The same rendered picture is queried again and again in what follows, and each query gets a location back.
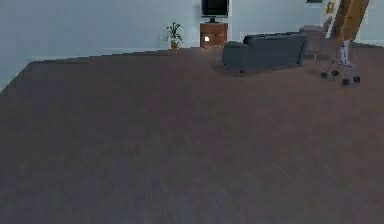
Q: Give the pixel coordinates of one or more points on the dark framed wall picture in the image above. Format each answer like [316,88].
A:
[314,1]

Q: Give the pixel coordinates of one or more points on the dark grey sofa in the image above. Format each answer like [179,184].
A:
[266,50]

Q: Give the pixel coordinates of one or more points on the yellow framed wall picture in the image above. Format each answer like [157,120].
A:
[329,7]

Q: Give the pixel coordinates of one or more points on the brown wooden television stand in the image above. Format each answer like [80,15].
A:
[214,34]

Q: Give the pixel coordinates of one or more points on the black television set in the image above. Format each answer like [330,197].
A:
[215,7]

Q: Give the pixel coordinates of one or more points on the grey armchair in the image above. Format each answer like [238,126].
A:
[313,37]

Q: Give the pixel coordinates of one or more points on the green house plant in pot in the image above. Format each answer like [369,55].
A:
[174,34]

